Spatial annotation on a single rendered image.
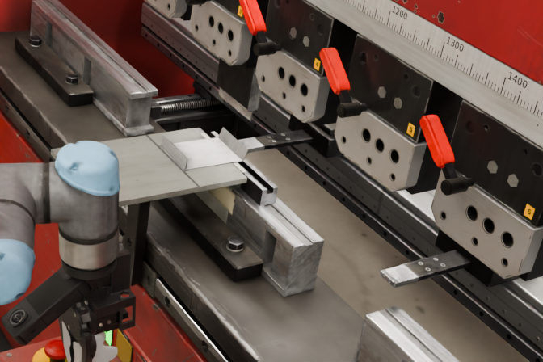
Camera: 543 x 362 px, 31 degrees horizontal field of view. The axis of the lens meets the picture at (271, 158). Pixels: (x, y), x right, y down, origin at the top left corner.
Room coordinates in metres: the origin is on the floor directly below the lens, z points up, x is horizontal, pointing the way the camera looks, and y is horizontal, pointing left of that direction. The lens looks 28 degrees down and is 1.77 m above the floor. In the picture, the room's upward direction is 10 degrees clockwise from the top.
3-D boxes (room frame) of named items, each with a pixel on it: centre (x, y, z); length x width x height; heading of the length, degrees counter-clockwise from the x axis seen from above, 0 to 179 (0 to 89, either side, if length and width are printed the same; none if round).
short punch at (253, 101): (1.47, 0.07, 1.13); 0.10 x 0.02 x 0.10; 39
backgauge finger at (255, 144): (1.57, -0.04, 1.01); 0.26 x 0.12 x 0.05; 129
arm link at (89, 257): (1.04, 0.21, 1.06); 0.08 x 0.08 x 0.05
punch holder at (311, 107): (1.33, -0.03, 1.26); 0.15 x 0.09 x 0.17; 39
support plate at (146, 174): (1.38, 0.19, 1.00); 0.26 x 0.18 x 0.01; 129
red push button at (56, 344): (1.13, 0.26, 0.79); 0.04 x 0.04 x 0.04
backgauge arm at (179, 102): (2.06, 0.06, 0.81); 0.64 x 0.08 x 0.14; 129
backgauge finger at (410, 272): (1.25, -0.29, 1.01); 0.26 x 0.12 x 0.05; 129
